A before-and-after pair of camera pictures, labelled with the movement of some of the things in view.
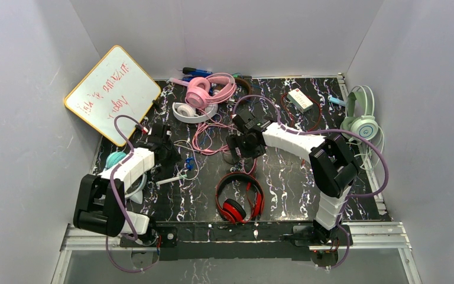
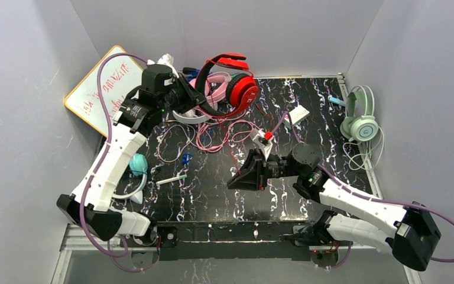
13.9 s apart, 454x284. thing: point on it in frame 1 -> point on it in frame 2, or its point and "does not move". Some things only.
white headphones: [191, 114] does not move
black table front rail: [227, 241] does not move
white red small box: [299, 100] -> [296, 115]
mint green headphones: [360, 128] does not move
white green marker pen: [162, 181] does not move
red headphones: [231, 209] -> [242, 89]
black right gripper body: [245, 123] -> [261, 170]
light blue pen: [337, 101] does not move
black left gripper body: [162, 133] -> [185, 96]
